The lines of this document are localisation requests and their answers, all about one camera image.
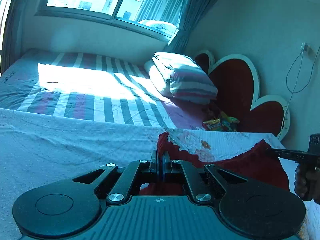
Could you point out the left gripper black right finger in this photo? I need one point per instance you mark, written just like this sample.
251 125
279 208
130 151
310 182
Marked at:
185 174

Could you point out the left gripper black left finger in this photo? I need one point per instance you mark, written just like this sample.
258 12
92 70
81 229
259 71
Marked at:
134 175

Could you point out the dark red knit sweater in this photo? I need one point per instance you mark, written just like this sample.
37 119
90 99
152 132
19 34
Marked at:
255 163

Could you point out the person's right hand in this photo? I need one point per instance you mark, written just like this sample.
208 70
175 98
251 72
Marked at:
300 183

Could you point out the colourful snack bag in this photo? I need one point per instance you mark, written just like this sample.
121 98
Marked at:
223 123

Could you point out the striped bed sheet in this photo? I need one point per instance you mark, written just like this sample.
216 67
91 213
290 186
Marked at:
92 87

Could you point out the striped pillow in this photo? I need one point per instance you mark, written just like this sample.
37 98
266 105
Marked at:
178 76

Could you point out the red heart-shaped headboard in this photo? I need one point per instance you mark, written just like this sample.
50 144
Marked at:
238 85

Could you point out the white floral bed sheet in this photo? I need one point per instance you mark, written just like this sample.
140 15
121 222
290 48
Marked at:
40 149

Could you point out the large window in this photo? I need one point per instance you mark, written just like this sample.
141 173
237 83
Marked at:
154 18

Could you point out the blue curtain right of window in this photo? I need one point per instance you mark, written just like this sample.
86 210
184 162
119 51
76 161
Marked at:
191 13

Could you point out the wall power outlet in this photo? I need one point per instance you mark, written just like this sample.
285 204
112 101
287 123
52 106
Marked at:
306 50

